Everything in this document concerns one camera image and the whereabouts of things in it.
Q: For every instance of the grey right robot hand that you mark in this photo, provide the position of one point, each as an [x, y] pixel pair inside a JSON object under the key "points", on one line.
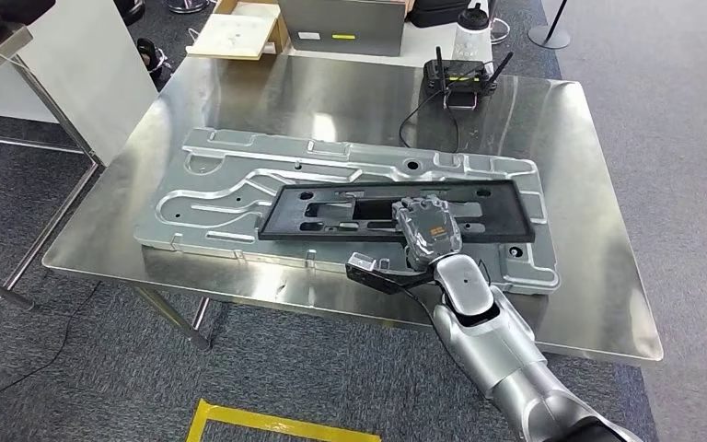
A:
{"points": [[433, 235]]}

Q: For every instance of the black plastic plate frame part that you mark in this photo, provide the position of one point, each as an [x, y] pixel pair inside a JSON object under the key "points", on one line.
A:
{"points": [[512, 229]]}

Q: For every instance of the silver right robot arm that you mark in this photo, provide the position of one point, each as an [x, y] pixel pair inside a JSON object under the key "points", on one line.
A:
{"points": [[494, 348]]}

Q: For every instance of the stainless steel workbench table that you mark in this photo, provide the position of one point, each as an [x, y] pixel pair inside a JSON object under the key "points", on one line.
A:
{"points": [[329, 97]]}

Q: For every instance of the black router with antennas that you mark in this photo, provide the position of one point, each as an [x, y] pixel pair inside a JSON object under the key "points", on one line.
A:
{"points": [[460, 76]]}

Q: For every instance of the white desk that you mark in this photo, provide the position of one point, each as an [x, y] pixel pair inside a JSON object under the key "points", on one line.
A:
{"points": [[426, 52]]}

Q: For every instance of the clear bottle black cap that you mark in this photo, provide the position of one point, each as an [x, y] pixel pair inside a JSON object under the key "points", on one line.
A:
{"points": [[472, 43]]}

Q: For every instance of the stamped grey metal panel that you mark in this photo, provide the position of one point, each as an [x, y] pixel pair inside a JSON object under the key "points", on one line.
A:
{"points": [[237, 207]]}

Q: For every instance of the black bag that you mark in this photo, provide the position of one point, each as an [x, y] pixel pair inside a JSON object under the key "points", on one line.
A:
{"points": [[439, 13]]}

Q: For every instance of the thin black pole stand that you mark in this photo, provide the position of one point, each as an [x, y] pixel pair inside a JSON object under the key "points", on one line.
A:
{"points": [[548, 38]]}

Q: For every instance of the grey metal case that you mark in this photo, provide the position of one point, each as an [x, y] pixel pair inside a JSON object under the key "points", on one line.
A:
{"points": [[341, 24]]}

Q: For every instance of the brown cardboard box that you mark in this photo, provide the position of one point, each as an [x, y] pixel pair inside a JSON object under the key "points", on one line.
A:
{"points": [[283, 36]]}

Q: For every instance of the yellow floor tape outline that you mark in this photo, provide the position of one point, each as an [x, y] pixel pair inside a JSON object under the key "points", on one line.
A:
{"points": [[268, 421]]}

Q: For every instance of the white flat board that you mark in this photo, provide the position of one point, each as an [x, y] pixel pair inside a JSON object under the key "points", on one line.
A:
{"points": [[231, 36]]}

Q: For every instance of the black floor object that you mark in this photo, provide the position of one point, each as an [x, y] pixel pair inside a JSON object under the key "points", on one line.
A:
{"points": [[153, 61]]}

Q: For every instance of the chrome chair base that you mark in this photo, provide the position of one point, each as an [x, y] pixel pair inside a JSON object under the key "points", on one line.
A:
{"points": [[187, 6]]}

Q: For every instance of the white partition panel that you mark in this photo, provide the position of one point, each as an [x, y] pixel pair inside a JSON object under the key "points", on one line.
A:
{"points": [[85, 73]]}

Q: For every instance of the black case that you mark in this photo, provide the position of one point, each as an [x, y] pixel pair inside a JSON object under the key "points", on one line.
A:
{"points": [[0, 15]]}

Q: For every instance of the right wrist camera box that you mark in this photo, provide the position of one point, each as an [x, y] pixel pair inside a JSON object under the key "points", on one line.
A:
{"points": [[366, 262]]}

